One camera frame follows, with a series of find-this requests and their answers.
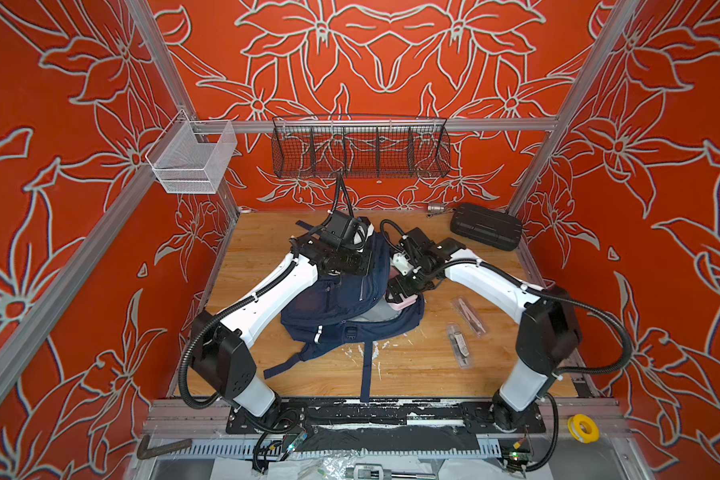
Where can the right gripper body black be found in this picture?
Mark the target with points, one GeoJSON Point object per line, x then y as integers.
{"type": "Point", "coordinates": [412, 281]}

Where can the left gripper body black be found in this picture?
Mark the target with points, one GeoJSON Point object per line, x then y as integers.
{"type": "Point", "coordinates": [354, 260]}

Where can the pink pencil case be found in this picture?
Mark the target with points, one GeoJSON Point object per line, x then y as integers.
{"type": "Point", "coordinates": [403, 300]}

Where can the navy blue student backpack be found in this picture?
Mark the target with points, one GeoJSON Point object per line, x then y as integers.
{"type": "Point", "coordinates": [347, 309]}

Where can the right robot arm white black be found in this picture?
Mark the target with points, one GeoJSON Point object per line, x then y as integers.
{"type": "Point", "coordinates": [548, 331]}

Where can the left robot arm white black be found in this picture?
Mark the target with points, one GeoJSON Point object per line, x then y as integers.
{"type": "Point", "coordinates": [217, 362]}

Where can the black hard case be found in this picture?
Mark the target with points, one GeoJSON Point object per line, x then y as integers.
{"type": "Point", "coordinates": [489, 227]}

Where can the clear plastic pen box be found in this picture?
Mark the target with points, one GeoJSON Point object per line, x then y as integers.
{"type": "Point", "coordinates": [459, 346]}

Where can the yellow tape roll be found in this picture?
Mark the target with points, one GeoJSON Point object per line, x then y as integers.
{"type": "Point", "coordinates": [583, 429]}

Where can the dark metal hex key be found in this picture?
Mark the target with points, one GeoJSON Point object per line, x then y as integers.
{"type": "Point", "coordinates": [146, 451]}

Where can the black wire wall basket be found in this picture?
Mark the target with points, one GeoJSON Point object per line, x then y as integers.
{"type": "Point", "coordinates": [364, 146]}

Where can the white wire mesh basket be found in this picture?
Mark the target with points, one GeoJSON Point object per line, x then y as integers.
{"type": "Point", "coordinates": [192, 156]}

